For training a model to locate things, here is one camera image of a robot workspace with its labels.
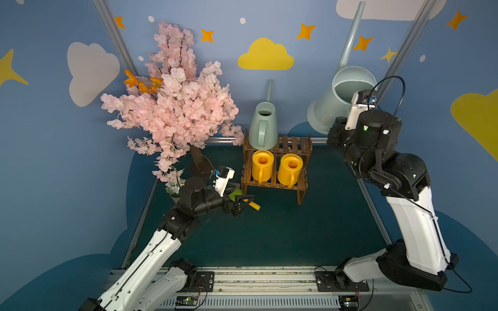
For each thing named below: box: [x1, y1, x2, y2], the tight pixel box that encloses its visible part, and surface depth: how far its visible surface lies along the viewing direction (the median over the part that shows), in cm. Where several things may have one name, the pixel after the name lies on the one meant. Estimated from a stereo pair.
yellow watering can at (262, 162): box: [251, 149, 275, 185], surface depth 82 cm
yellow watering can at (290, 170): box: [277, 153, 304, 190], surface depth 81 cm
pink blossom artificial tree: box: [100, 21, 244, 180], surface depth 69 cm
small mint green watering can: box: [248, 79, 279, 151], surface depth 76 cm
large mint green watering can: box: [306, 1, 379, 135], surface depth 51 cm
